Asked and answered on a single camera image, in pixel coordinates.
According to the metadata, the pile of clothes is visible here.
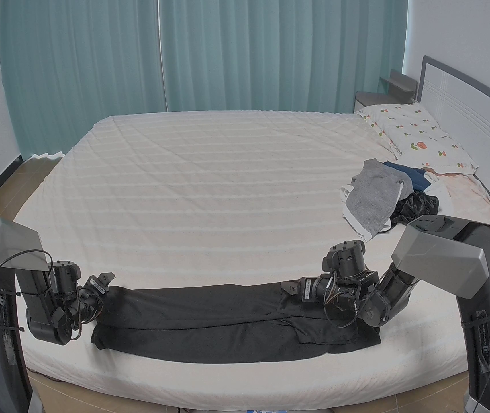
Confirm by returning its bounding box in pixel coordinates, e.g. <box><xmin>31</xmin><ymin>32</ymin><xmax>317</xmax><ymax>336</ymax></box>
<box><xmin>340</xmin><ymin>159</ymin><xmax>453</xmax><ymax>242</ymax></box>

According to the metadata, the grey bedside table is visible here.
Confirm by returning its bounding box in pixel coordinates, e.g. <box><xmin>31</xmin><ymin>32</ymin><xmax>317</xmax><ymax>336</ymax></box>
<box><xmin>354</xmin><ymin>69</ymin><xmax>419</xmax><ymax>112</ymax></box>

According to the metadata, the blue-green curtain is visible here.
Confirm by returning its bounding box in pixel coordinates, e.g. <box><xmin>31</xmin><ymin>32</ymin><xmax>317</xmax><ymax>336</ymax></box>
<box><xmin>0</xmin><ymin>0</ymin><xmax>169</xmax><ymax>160</ymax></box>
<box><xmin>159</xmin><ymin>0</ymin><xmax>411</xmax><ymax>114</ymax></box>

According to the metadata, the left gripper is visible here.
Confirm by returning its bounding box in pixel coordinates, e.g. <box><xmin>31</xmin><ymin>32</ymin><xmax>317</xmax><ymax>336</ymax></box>
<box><xmin>83</xmin><ymin>272</ymin><xmax>116</xmax><ymax>302</ymax></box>

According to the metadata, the white printed pillow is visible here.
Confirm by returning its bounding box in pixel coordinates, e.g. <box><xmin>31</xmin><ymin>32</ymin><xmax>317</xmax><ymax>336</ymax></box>
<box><xmin>354</xmin><ymin>103</ymin><xmax>479</xmax><ymax>175</ymax></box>

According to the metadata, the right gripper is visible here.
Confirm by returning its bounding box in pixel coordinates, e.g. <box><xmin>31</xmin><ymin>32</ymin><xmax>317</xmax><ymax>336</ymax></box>
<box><xmin>281</xmin><ymin>276</ymin><xmax>328</xmax><ymax>303</ymax></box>

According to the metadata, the bed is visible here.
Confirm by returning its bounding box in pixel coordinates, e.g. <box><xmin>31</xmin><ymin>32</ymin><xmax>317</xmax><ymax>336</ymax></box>
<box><xmin>0</xmin><ymin>54</ymin><xmax>490</xmax><ymax>408</ymax></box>

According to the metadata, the black T-shirt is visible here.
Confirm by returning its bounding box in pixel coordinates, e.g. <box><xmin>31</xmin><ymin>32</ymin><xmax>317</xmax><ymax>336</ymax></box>
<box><xmin>90</xmin><ymin>280</ymin><xmax>382</xmax><ymax>365</ymax></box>

